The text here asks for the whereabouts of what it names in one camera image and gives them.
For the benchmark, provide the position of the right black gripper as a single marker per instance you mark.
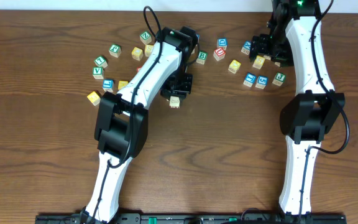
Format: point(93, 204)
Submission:
point(257, 46)

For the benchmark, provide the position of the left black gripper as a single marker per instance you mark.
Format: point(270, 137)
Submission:
point(176, 92)

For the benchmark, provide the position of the red E block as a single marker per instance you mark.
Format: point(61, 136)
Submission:
point(174, 102)

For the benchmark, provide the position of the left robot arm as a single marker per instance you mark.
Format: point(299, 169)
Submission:
point(123, 118)

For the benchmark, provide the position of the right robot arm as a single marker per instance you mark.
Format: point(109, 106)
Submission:
point(295, 40)

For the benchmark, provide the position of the yellow S block right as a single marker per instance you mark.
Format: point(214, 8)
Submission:
point(258, 62)

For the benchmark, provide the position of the yellow s block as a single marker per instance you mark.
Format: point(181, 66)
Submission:
point(258, 62)
point(148, 50)

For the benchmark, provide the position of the blue X block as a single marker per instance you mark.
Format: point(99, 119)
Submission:
point(246, 48)

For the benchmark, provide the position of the green j block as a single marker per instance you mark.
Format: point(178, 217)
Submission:
point(279, 79)
point(115, 50)

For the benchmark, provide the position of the blue 5 block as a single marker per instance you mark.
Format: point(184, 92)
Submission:
point(261, 82)

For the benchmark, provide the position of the green B block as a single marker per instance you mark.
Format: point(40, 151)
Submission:
point(202, 56)

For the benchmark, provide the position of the blue I block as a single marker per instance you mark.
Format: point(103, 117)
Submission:
point(249, 79)

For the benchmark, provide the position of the yellow O block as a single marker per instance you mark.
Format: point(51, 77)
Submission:
point(234, 66)

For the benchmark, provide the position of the yellow S block left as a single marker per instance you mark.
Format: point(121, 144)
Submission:
point(148, 50)

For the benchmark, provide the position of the red U block right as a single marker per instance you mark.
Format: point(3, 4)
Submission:
point(219, 54)

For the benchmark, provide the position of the yellow block near J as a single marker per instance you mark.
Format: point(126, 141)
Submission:
point(137, 53)

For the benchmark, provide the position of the blue D block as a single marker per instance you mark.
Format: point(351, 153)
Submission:
point(222, 43)

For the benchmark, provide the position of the green Z block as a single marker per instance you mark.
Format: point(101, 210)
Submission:
point(145, 38)

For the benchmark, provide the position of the yellow block beside R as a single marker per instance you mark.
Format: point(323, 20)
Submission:
point(122, 84)

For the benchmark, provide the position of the blue L block lower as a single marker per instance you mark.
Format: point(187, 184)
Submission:
point(108, 85)

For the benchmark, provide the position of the green J block left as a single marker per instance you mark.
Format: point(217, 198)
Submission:
point(115, 50)

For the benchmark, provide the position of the green V block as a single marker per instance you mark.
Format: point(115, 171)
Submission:
point(98, 73)

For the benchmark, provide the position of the green 7 block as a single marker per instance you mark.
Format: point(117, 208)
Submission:
point(100, 61)

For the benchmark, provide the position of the yellow block far left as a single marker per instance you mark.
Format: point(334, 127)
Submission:
point(94, 97)

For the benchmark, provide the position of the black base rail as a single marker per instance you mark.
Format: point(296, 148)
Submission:
point(247, 217)

